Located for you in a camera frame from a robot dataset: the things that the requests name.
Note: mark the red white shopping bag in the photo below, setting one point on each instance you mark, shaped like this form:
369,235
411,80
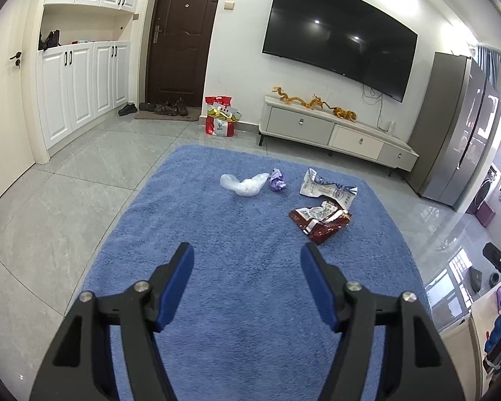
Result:
219,127

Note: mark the white upholstered seat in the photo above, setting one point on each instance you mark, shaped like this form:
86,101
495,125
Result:
480,342

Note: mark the small purple wrapper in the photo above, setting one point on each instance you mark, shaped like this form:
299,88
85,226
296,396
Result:
276,181

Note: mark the brown shoe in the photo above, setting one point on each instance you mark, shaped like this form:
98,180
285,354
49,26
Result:
180,107
163,107

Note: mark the grey white television stand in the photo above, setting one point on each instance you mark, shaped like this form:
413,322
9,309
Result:
300,122

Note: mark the dark brown entrance door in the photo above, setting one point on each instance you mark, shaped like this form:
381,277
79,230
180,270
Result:
179,41

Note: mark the dark grey slipper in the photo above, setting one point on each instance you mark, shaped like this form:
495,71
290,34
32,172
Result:
494,279
476,280

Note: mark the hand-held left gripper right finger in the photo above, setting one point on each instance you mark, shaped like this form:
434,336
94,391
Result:
317,288

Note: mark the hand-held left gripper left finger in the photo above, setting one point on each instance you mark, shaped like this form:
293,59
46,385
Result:
175,288

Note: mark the silver double-door refrigerator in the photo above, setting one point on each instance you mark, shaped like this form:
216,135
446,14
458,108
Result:
451,142

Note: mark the beige wall switch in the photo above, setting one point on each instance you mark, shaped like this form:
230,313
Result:
229,6

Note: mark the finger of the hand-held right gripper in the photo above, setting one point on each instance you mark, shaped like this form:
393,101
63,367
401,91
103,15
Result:
499,261

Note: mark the purple stool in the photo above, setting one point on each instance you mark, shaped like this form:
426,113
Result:
485,215

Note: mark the black wall television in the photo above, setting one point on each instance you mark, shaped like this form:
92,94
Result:
338,37

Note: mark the black bag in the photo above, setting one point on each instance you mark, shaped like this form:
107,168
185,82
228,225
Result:
50,41

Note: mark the white built-in cabinet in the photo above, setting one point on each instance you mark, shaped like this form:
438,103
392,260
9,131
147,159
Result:
83,92

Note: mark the dark brown snack packet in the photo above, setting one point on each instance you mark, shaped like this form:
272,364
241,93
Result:
321,223

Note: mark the blue curtain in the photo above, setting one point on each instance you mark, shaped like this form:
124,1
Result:
488,62

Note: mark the dark flat shoe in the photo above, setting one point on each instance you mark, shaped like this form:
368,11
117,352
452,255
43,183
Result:
147,106

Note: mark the brown doormat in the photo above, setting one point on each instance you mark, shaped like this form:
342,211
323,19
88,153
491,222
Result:
192,115

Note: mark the grey washing machine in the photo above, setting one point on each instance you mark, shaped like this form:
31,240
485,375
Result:
489,183

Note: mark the clear plastic bag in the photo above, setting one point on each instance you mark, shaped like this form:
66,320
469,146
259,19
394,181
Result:
246,186

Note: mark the golden tiger figurine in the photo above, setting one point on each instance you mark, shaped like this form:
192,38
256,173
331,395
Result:
345,113

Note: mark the golden dragon figurine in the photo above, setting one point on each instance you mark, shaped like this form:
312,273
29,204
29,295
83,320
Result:
317,102
286,95

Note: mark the white blue printed wrapper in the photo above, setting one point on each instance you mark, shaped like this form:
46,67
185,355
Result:
330,190

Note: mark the black sneaker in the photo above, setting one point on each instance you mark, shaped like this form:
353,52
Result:
127,109

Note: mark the blue fluffy blanket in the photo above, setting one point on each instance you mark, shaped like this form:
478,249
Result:
242,234

